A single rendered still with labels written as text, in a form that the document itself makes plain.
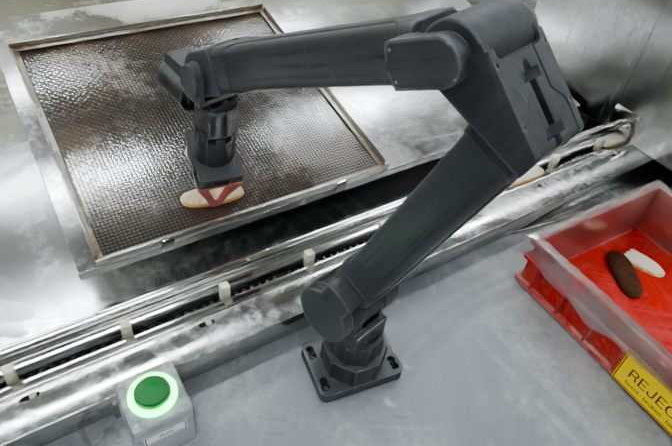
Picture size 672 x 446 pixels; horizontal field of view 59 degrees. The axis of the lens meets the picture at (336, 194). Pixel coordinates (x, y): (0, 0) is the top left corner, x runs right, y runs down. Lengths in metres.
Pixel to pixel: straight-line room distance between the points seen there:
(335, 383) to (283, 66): 0.42
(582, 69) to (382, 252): 0.88
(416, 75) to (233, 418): 0.51
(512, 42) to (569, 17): 0.94
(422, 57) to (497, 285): 0.61
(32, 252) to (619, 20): 1.15
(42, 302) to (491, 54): 0.72
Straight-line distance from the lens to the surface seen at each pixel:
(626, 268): 1.10
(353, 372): 0.79
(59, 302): 0.94
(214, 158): 0.84
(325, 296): 0.69
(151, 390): 0.73
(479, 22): 0.45
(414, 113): 1.18
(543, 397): 0.90
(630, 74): 1.34
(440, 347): 0.89
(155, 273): 0.95
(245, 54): 0.67
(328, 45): 0.56
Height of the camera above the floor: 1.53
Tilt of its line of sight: 41 degrees down
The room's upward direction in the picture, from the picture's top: 8 degrees clockwise
